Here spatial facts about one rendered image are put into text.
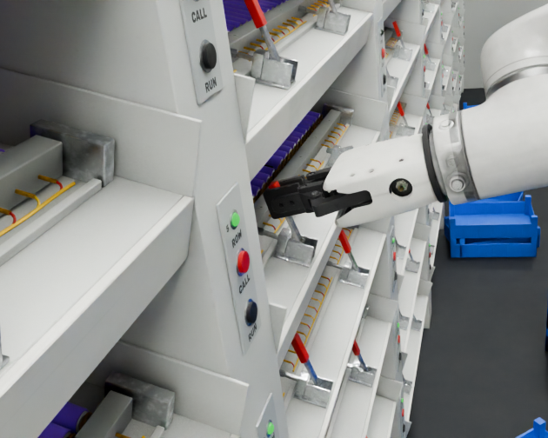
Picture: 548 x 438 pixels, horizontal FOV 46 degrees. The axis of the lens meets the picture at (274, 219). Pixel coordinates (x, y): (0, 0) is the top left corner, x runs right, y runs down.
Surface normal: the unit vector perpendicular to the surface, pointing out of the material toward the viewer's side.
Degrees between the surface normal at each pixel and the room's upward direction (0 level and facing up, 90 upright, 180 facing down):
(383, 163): 16
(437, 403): 0
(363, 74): 90
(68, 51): 90
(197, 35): 90
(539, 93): 39
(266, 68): 90
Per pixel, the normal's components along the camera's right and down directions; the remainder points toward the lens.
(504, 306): -0.13, -0.90
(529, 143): -0.38, 0.15
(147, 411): -0.29, 0.44
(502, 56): -0.77, -0.21
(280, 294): 0.15, -0.86
